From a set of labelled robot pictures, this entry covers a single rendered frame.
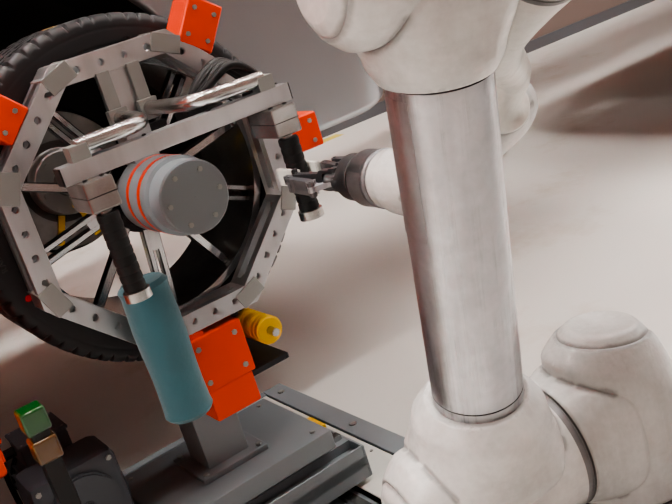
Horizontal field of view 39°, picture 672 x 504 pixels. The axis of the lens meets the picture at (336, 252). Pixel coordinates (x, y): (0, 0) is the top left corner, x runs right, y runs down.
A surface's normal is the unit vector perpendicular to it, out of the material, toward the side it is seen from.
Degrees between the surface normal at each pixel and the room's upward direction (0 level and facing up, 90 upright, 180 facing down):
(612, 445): 83
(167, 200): 90
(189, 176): 90
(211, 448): 90
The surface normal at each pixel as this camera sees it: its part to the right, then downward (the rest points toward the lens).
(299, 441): -0.28, -0.91
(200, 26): 0.55, 0.10
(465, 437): -0.32, -0.14
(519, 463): 0.41, 0.36
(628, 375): 0.11, -0.16
